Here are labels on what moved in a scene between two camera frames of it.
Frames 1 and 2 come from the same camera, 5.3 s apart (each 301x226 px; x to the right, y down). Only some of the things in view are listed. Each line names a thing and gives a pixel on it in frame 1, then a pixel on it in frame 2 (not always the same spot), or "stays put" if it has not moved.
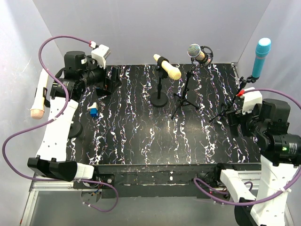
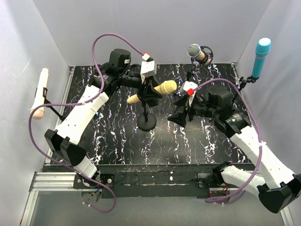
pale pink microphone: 37,111 stays put
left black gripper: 108,84 to 150,92
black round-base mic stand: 160,99 to 146,121
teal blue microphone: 263,47 stays put
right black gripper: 233,118 to 179,117
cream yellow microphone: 173,73 to 165,87
